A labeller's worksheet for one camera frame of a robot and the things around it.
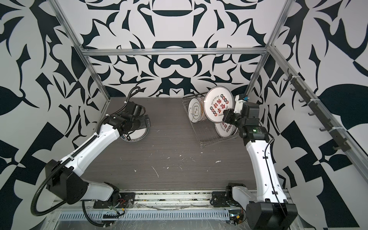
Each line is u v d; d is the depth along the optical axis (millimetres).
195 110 1007
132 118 615
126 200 732
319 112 559
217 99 779
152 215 649
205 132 986
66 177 392
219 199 748
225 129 942
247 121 532
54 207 426
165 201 759
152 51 913
